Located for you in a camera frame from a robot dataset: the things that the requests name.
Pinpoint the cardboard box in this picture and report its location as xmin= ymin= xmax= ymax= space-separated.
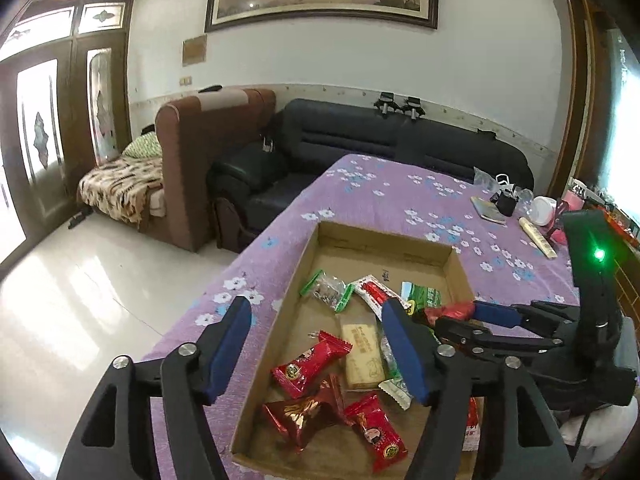
xmin=229 ymin=220 xmax=477 ymax=478

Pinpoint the white and red snack packet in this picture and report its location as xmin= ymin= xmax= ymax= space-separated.
xmin=461 ymin=396 xmax=482 ymax=454
xmin=349 ymin=273 xmax=402 ymax=320

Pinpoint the green patterned pillow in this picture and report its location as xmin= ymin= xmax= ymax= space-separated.
xmin=121 ymin=131 xmax=164 ymax=159

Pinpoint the greenish notebook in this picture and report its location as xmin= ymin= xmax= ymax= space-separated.
xmin=469 ymin=196 xmax=508 ymax=226

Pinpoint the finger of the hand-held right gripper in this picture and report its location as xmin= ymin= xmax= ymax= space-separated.
xmin=434 ymin=317 xmax=566 ymax=362
xmin=472 ymin=300 xmax=582 ymax=333

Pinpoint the dark red foil snack packet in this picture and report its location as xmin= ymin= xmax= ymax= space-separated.
xmin=412 ymin=302 xmax=477 ymax=329
xmin=262 ymin=374 xmax=347 ymax=454

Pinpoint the small wall plaque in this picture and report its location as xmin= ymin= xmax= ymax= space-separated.
xmin=181 ymin=34 xmax=209 ymax=68

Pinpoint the wooden glass door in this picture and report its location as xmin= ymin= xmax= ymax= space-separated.
xmin=0 ymin=0 xmax=137 ymax=261

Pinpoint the black leather sofa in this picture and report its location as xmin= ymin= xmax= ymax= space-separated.
xmin=206 ymin=98 xmax=535 ymax=254

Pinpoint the brown sofa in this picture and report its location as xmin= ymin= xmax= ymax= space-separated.
xmin=137 ymin=87 xmax=277 ymax=254

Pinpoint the black cable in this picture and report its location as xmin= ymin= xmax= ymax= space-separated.
xmin=570 ymin=412 xmax=588 ymax=463

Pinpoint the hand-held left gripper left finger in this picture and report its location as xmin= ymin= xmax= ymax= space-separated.
xmin=55 ymin=296 xmax=253 ymax=480

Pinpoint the white cup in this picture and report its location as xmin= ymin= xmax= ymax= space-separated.
xmin=529 ymin=196 xmax=557 ymax=227

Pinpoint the green pea snack packet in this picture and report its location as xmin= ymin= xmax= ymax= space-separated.
xmin=400 ymin=282 xmax=444 ymax=317

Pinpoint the red candy packet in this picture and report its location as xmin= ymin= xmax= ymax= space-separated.
xmin=343 ymin=392 xmax=409 ymax=461
xmin=270 ymin=329 xmax=353 ymax=399

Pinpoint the purple floral tablecloth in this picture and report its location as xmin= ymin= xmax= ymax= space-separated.
xmin=141 ymin=152 xmax=585 ymax=480

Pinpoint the clear green-edged snack packet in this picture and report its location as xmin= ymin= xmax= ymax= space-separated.
xmin=378 ymin=329 xmax=414 ymax=412
xmin=299 ymin=269 xmax=355 ymax=314

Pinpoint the beige biscuit packet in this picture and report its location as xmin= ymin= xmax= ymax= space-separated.
xmin=340 ymin=322 xmax=389 ymax=391

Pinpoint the patterned blanket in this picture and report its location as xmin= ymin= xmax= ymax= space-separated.
xmin=76 ymin=154 xmax=166 ymax=224

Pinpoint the person's right forearm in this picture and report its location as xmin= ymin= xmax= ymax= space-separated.
xmin=554 ymin=395 xmax=640 ymax=471

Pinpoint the brown wooden door frame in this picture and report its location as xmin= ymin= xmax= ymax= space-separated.
xmin=551 ymin=0 xmax=618 ymax=202

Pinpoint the jar in pink sleeve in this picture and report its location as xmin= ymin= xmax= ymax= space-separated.
xmin=564 ymin=184 xmax=587 ymax=212

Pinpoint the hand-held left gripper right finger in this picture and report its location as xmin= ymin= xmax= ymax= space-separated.
xmin=381 ymin=297 xmax=576 ymax=480

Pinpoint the black device on sofa back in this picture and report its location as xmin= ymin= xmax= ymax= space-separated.
xmin=400 ymin=95 xmax=427 ymax=124
xmin=374 ymin=92 xmax=401 ymax=120

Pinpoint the beige rolled packet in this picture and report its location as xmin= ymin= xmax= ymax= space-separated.
xmin=518 ymin=216 xmax=558 ymax=260

